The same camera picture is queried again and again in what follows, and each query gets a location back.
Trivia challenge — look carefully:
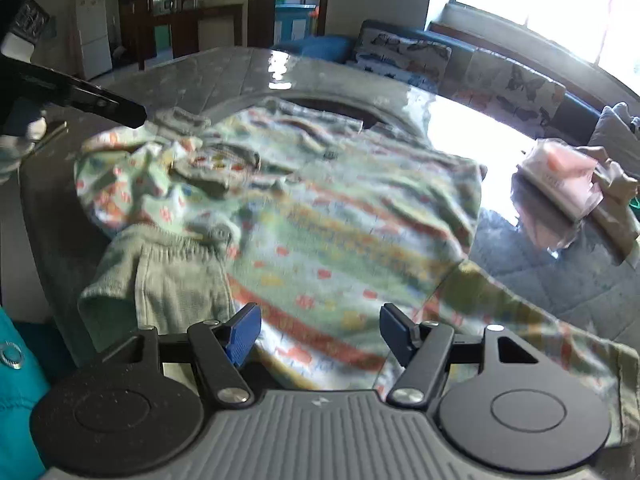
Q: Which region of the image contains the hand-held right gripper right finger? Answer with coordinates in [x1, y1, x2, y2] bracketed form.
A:
[378, 302, 552, 407]

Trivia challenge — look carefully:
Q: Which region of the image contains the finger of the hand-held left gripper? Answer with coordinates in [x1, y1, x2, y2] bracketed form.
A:
[0, 57, 148, 129]

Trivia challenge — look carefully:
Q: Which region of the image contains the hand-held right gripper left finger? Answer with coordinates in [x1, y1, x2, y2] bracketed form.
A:
[102, 302, 263, 407]

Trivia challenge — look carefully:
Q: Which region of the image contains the green floral child jacket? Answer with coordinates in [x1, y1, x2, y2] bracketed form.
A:
[75, 97, 639, 449]

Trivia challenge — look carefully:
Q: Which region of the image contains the person's left hand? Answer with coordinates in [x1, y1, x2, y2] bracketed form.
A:
[0, 116, 49, 184]

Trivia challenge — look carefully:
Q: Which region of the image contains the white refrigerator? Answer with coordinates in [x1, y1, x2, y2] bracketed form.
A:
[74, 0, 114, 81]

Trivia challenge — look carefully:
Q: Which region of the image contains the dark wooden cabinet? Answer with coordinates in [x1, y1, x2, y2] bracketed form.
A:
[117, 0, 246, 69]

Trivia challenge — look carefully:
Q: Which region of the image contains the grey quilted star tablecloth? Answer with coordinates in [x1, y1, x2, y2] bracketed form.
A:
[20, 47, 640, 377]

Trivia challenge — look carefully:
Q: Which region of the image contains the light blue cabinet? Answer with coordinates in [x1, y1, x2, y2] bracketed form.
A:
[274, 3, 319, 42]

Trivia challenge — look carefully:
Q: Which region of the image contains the pink tissue packet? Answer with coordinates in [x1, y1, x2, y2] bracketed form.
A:
[514, 139, 606, 224]

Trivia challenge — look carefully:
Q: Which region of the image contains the blue sofa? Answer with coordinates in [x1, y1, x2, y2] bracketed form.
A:
[295, 19, 640, 171]

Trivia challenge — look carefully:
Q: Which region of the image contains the teal jacket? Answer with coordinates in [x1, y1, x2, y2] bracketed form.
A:
[0, 307, 57, 480]

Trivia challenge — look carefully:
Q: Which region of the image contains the beige garment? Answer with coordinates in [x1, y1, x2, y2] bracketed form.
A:
[575, 145, 640, 267]

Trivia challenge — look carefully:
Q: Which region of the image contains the square butterfly print cushion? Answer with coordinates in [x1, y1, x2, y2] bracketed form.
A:
[439, 52, 569, 134]

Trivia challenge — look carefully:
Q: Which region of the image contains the long butterfly print cushion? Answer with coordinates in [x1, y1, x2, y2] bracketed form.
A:
[349, 27, 454, 92]

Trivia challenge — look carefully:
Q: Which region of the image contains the grey cushion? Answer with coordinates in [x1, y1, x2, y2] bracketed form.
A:
[587, 104, 640, 162]

